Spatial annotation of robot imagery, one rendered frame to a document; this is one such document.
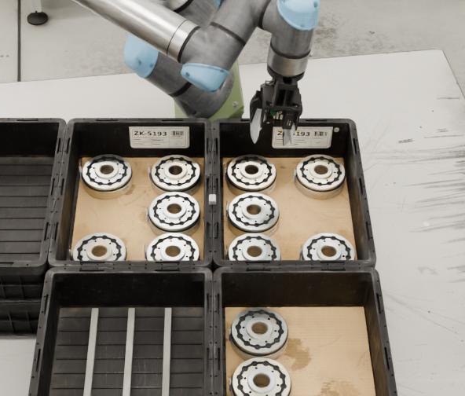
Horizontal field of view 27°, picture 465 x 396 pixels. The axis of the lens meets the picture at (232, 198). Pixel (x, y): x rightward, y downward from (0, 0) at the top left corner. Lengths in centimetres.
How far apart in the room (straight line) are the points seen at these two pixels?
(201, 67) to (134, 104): 71
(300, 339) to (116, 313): 34
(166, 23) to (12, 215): 53
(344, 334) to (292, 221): 29
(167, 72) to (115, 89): 36
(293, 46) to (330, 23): 214
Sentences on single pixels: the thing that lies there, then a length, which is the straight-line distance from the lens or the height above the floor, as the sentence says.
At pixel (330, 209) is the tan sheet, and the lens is 203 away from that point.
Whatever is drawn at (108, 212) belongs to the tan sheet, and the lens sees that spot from 202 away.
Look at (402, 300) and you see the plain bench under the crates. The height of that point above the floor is 70.
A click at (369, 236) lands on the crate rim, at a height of 93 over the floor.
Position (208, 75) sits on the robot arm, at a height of 119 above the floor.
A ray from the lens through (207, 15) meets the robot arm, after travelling 219.
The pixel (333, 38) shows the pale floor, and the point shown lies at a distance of 383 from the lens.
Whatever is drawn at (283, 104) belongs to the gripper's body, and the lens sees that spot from 183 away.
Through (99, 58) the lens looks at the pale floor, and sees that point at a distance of 372.
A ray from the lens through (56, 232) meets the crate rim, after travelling 188.
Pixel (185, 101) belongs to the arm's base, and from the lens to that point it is 222.
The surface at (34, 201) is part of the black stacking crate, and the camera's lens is 206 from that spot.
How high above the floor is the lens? 231
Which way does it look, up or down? 47 degrees down
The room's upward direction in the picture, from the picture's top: 2 degrees clockwise
